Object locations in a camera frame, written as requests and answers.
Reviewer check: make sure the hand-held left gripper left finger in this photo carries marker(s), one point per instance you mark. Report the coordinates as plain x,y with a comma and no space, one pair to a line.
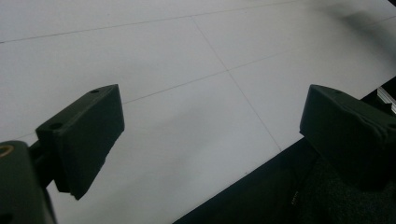
85,137

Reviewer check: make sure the aluminium floor rail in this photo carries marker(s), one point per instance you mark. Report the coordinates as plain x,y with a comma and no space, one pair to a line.
387,99

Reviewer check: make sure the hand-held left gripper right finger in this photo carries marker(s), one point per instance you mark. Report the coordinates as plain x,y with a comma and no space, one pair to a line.
351,133

